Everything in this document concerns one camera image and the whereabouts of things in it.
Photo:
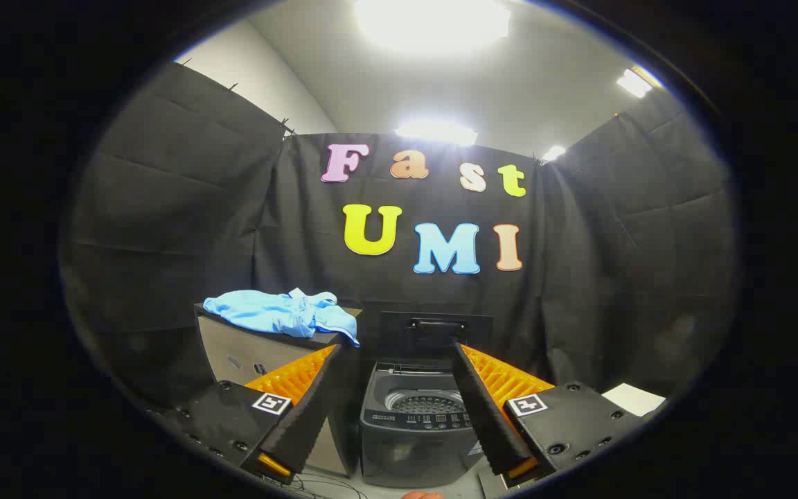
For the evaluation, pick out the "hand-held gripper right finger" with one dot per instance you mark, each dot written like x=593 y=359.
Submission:
x=485 y=416

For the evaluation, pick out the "black backdrop cloth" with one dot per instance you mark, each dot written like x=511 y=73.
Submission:
x=184 y=208

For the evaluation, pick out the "light blue polo shirt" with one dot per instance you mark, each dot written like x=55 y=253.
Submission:
x=267 y=313

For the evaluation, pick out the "ceiling light panel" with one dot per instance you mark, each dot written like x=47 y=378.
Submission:
x=433 y=21
x=634 y=82
x=437 y=132

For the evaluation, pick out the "white flat board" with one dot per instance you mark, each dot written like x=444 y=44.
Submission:
x=633 y=399

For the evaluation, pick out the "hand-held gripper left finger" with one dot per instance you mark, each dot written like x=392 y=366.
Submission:
x=312 y=416

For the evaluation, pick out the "grey cabinet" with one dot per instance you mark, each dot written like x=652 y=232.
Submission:
x=222 y=346

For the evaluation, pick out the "grey washing machine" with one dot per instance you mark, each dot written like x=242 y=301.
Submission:
x=399 y=450

